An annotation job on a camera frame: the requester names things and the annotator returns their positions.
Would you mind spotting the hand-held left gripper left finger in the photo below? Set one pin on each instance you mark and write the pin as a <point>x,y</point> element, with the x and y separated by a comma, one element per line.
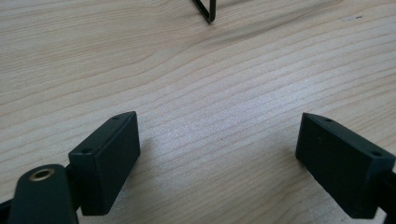
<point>106,168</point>

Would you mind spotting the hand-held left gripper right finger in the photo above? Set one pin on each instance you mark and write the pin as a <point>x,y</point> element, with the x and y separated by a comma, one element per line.
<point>339,165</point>

